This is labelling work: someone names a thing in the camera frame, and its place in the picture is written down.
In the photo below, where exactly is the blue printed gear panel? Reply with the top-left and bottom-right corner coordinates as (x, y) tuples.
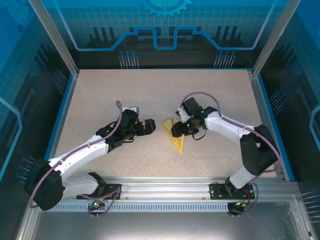
(41, 0), (283, 70)

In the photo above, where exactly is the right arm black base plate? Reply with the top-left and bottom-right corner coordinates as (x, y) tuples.
(208, 181), (256, 201)

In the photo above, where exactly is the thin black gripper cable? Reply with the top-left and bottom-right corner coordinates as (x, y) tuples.
(191, 127), (207, 141)
(122, 134), (137, 145)

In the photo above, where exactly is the blue table edge strip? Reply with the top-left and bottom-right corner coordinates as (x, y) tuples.
(40, 73), (80, 183)
(256, 74), (296, 182)

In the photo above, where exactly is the aluminium frame post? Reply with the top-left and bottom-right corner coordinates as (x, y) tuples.
(26, 0), (81, 77)
(251, 0), (301, 78)

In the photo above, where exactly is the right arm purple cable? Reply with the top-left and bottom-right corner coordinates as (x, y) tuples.
(180, 91), (283, 219)

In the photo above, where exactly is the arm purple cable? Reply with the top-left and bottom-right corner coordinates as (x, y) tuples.
(180, 91), (283, 219)
(29, 99), (125, 219)

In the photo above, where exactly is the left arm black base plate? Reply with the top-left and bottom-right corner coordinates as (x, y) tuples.
(75, 183), (124, 201)

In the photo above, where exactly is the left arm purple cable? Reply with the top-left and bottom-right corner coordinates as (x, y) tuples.
(29, 99), (125, 219)

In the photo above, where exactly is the aluminium table side rail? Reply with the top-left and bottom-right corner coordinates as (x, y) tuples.
(246, 69), (286, 181)

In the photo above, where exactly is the cable connector with LED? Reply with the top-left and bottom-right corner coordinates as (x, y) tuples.
(232, 199), (252, 208)
(90, 198), (106, 210)

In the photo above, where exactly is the aluminium mounting rail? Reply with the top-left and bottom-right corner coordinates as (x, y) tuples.
(32, 175), (301, 201)

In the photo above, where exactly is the blue printed enclosure panel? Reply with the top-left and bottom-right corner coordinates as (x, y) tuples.
(259, 0), (320, 240)
(0, 0), (76, 240)

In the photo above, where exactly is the slotted metal cable duct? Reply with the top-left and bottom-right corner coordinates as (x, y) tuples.
(39, 202), (251, 214)

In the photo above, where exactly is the grey metal tray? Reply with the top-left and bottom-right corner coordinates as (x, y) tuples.
(13, 194), (316, 240)

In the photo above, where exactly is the yellow paper sheet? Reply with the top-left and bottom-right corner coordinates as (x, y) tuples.
(162, 118), (186, 154)

